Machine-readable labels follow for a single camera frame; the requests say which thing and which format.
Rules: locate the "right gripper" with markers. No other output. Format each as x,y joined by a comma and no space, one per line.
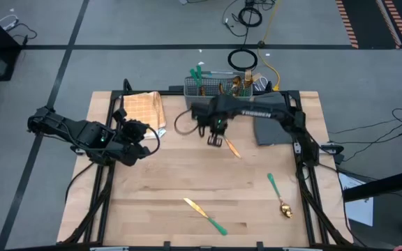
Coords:
215,127

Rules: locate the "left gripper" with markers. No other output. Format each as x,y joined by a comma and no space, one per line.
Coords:
120,150

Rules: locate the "grey mesh cutlery basket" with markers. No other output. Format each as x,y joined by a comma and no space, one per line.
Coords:
204,102

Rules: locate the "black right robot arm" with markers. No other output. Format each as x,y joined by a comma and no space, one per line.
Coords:
257,113

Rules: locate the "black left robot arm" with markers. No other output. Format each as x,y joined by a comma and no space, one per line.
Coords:
82,134

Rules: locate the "orange checked cloth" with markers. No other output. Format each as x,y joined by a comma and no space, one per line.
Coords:
141,115

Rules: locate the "grey folded cloth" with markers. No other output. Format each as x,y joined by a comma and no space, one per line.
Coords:
272,134

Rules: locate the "white power strip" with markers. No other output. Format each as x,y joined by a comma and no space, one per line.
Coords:
8,21

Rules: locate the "white paper sheet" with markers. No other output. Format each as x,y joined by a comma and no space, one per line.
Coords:
359,212

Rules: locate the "black desk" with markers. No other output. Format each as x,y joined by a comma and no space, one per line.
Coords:
379,186

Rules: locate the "black mat orange striped edges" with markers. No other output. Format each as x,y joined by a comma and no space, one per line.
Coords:
368,21

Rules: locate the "black aluminium table frame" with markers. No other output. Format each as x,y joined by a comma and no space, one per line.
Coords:
116,93

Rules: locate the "white metal bracket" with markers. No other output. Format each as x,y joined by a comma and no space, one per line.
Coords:
108,249
302,249

